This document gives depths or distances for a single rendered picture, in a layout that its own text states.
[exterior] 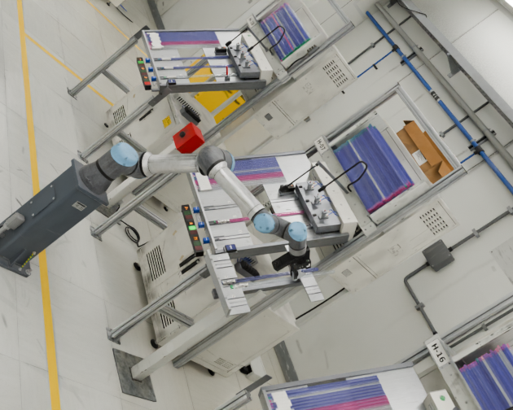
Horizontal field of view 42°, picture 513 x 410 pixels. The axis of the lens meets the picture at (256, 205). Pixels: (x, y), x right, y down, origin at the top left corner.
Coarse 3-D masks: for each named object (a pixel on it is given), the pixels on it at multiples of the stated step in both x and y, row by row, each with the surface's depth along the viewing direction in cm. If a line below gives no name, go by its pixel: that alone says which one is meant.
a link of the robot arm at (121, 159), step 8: (120, 144) 289; (128, 144) 295; (112, 152) 287; (120, 152) 286; (128, 152) 290; (136, 152) 296; (104, 160) 288; (112, 160) 287; (120, 160) 287; (128, 160) 287; (136, 160) 291; (104, 168) 288; (112, 168) 288; (120, 168) 289; (128, 168) 292; (136, 168) 297; (112, 176) 291
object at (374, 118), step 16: (400, 96) 373; (416, 112) 362; (352, 128) 372; (384, 128) 380; (432, 128) 350; (320, 144) 386; (336, 144) 379; (336, 160) 368; (448, 160) 335; (416, 192) 332; (144, 208) 389; (384, 208) 334; (400, 208) 337; (416, 208) 341; (160, 224) 398; (208, 272) 324; (240, 272) 362; (256, 272) 369; (176, 320) 343; (192, 320) 352
